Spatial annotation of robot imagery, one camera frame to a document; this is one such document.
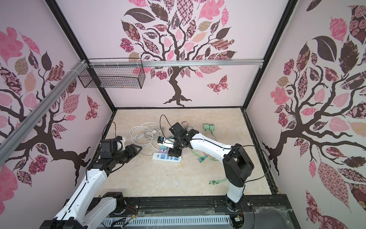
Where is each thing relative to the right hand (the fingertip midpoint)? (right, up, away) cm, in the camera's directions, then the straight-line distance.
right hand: (170, 146), depth 84 cm
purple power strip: (-4, -5, +8) cm, 10 cm away
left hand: (-18, -3, -3) cm, 18 cm away
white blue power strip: (-8, -8, +6) cm, 13 cm away
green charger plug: (+27, +11, +21) cm, 36 cm away
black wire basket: (-39, +48, +11) cm, 63 cm away
